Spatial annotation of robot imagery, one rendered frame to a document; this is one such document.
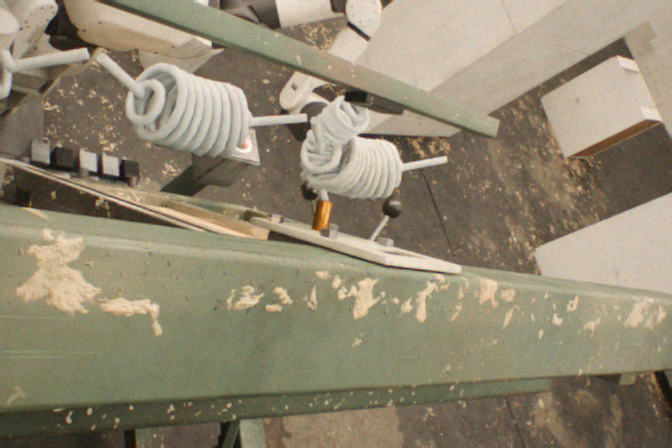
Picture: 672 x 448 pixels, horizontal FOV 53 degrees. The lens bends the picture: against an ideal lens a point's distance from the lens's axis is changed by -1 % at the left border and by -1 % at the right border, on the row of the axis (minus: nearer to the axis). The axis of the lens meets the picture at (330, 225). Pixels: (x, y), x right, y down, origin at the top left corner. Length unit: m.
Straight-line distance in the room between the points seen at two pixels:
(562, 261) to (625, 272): 0.43
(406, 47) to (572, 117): 2.67
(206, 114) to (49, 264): 0.21
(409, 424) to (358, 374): 2.95
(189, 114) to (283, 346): 0.19
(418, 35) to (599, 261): 2.02
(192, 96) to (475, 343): 0.33
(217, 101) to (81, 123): 2.37
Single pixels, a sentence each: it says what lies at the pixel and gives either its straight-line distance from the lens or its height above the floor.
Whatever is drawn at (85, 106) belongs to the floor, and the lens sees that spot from 2.96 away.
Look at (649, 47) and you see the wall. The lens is 9.46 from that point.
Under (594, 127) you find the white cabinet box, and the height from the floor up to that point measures 0.33.
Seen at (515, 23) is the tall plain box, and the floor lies 1.10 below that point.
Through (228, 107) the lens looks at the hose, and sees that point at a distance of 0.56.
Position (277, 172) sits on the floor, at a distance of 3.39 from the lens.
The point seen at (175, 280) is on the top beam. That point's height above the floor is 1.94.
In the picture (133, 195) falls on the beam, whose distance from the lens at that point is 1.73.
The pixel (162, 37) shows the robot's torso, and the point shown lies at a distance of 1.50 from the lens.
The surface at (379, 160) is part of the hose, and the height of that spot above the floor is 1.89.
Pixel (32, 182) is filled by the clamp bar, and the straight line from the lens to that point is 1.33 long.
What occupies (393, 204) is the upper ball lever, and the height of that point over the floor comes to 1.55.
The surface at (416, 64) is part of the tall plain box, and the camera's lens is 3.74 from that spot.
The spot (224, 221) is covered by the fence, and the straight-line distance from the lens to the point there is 1.55.
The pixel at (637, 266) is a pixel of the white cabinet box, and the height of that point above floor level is 0.64.
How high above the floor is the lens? 2.28
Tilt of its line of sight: 41 degrees down
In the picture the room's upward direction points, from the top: 61 degrees clockwise
